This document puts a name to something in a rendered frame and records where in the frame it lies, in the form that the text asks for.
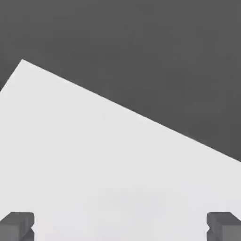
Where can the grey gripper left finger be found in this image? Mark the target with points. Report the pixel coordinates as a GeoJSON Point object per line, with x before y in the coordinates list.
{"type": "Point", "coordinates": [16, 225]}

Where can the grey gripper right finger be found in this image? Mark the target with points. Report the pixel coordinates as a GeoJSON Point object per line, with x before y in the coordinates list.
{"type": "Point", "coordinates": [225, 225]}

